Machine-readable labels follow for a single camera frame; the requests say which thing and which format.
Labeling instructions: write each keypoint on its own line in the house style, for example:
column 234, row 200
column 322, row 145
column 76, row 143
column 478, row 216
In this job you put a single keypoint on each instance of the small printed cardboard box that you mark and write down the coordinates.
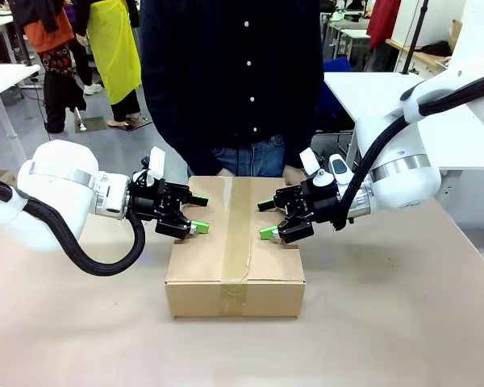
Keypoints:
column 0, row 175

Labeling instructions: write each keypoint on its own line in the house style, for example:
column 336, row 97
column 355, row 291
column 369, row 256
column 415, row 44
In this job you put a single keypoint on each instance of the large brown cardboard box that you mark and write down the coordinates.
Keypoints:
column 193, row 274

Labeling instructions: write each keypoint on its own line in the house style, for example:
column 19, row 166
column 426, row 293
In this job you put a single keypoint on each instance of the person's right hand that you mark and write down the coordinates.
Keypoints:
column 226, row 173

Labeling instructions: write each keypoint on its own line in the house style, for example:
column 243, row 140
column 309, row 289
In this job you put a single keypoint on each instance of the bystander in orange top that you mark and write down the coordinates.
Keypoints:
column 56, row 60

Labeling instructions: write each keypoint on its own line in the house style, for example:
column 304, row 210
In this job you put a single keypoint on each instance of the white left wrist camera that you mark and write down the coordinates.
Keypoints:
column 156, row 161

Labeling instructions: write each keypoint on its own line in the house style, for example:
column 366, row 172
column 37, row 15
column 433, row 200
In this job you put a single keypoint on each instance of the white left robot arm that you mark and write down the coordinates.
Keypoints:
column 60, row 181

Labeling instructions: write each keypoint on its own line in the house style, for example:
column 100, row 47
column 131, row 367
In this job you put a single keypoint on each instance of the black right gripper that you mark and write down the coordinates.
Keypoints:
column 322, row 205

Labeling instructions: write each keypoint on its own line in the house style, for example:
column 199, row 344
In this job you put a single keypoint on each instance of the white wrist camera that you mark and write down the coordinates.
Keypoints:
column 156, row 161
column 340, row 169

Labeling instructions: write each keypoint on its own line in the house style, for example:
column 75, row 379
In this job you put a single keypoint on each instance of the black tripod pole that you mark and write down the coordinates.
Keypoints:
column 415, row 36

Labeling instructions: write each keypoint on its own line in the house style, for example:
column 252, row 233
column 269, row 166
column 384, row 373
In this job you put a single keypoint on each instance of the person in dark shirt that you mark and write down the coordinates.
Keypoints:
column 226, row 80

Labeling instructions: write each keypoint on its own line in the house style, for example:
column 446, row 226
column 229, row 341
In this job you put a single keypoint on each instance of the wooden desk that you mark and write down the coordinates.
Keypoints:
column 423, row 60

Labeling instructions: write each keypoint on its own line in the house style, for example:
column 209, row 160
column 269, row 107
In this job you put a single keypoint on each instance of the blue chair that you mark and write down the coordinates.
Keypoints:
column 336, row 88

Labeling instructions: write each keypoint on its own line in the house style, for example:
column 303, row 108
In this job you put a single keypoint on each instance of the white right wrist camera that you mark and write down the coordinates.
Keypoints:
column 340, row 169

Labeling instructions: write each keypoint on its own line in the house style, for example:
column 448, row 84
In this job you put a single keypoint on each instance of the bystander in red top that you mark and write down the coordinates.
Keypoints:
column 383, row 24

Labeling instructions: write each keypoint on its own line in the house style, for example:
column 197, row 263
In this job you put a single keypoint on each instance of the white table with slanted leg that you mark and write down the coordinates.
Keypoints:
column 4, row 76

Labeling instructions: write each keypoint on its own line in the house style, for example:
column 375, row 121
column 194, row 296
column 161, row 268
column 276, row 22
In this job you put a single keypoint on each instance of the person's left hand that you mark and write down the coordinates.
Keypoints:
column 294, row 175

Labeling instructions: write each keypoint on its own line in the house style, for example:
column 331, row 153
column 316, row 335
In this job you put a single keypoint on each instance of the bystander in yellow apron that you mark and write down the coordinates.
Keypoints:
column 113, row 48

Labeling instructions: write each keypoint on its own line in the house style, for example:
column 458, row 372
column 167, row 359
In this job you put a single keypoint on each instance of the clear packing tape strip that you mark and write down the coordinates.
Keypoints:
column 236, row 242

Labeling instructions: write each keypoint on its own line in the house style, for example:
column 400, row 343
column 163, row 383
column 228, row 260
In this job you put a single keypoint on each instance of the dark floor mat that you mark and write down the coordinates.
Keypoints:
column 90, row 124

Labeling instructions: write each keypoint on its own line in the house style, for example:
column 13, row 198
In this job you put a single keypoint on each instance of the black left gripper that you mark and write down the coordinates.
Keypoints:
column 149, row 199

